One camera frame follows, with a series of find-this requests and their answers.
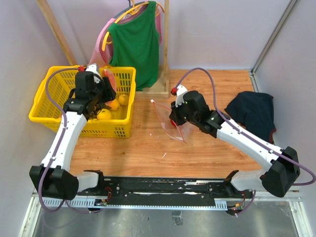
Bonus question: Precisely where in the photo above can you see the yellow clothes hanger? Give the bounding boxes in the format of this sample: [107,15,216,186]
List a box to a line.
[102,0,165,51]

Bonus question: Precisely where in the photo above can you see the clear orange zip bag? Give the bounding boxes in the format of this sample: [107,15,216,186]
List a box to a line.
[151,99,194,143]

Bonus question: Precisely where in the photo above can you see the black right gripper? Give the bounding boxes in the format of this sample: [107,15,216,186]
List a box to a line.
[169,98,198,126]

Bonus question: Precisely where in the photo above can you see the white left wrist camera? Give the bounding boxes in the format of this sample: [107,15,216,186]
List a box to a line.
[78,63,101,77]

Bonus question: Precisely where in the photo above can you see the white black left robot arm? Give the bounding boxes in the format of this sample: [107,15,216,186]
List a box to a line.
[29,65,116,200]

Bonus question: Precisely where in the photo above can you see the pink shirt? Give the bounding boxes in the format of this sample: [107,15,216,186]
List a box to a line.
[88,9,163,68]

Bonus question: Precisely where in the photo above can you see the orange bell pepper toy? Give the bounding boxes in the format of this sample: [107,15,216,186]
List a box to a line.
[108,99,120,111]

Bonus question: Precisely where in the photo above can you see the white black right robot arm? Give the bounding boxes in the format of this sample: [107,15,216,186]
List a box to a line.
[169,86,300,198]

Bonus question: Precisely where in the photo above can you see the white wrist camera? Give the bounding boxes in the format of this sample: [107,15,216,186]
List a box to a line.
[78,63,101,77]
[171,84,188,107]

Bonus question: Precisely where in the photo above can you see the dark navy cloth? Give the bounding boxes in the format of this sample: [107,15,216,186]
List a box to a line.
[225,91,276,144]

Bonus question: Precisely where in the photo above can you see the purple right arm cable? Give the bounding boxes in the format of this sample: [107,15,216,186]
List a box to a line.
[176,68,316,214]

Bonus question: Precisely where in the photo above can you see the aluminium frame post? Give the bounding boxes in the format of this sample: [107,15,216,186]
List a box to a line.
[252,0,301,73]

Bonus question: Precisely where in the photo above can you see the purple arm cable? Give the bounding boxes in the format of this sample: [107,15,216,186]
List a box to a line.
[176,68,316,214]
[39,66,104,213]

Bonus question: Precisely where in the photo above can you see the wooden clothes rack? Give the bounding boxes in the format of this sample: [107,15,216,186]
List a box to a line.
[37,0,170,99]

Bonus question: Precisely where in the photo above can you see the yellow lemon toy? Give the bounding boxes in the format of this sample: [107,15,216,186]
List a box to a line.
[96,109,112,120]

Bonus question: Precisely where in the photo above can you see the yellow orange round fruit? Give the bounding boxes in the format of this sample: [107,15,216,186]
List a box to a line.
[118,94,129,106]

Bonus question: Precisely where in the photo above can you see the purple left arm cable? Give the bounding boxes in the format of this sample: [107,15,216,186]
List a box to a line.
[39,66,104,213]

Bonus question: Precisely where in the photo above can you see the watermelon slice toy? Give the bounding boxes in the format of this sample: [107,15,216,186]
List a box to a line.
[102,69,117,92]

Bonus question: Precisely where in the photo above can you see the yellow plastic basket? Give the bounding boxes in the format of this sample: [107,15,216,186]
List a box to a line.
[29,66,136,138]

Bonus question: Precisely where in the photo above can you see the red apple toy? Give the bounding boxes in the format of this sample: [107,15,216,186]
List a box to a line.
[170,120,177,127]

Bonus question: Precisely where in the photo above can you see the green tank top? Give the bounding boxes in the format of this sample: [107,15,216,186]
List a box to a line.
[108,1,159,91]

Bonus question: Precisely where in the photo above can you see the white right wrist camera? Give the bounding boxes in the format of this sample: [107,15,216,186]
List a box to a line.
[171,84,188,107]

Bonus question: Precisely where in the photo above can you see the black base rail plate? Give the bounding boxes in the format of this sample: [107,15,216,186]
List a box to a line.
[78,176,253,207]

